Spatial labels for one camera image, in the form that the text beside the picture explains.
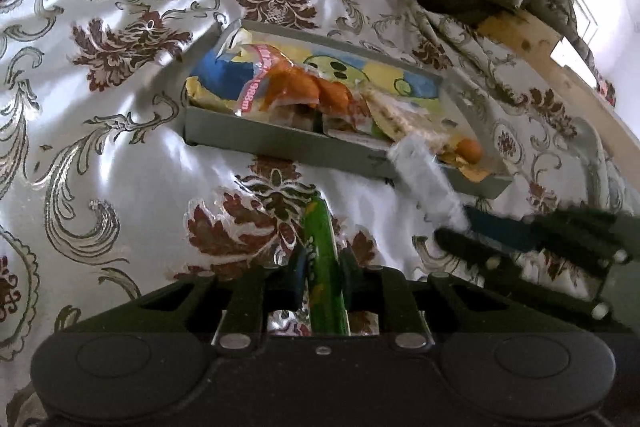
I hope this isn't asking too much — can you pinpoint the clear biscuit packet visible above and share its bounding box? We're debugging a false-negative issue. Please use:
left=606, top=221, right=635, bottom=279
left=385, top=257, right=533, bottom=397
left=359, top=87, right=453, bottom=158

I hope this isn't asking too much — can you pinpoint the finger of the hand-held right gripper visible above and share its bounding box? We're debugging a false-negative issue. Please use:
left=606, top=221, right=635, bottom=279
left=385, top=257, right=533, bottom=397
left=520, top=206, right=634, bottom=268
left=434, top=227, right=617, bottom=319

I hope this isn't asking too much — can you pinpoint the green snack packet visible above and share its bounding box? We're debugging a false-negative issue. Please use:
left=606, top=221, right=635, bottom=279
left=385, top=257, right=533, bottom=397
left=300, top=189, right=352, bottom=338

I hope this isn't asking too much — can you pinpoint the grey tray with painted bottom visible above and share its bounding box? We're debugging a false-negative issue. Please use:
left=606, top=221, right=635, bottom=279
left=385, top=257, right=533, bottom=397
left=182, top=19, right=515, bottom=200

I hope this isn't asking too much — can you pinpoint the white green bean packet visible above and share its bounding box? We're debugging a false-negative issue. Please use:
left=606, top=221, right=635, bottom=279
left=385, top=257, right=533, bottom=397
left=322, top=114, right=396, bottom=142

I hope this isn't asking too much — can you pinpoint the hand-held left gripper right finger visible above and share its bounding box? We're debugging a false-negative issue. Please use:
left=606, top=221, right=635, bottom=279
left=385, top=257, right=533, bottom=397
left=340, top=251, right=567, bottom=351

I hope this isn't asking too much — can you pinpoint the orange snack bag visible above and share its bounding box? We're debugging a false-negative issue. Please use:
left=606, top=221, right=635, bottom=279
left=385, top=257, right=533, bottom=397
left=215, top=42, right=362, bottom=128

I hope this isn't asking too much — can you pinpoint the floral printed blanket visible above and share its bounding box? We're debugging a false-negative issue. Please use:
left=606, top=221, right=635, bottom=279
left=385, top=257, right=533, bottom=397
left=0, top=0, right=640, bottom=427

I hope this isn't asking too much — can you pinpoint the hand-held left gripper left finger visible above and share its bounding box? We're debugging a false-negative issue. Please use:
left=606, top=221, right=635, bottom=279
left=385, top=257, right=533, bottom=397
left=75, top=248, right=311, bottom=353

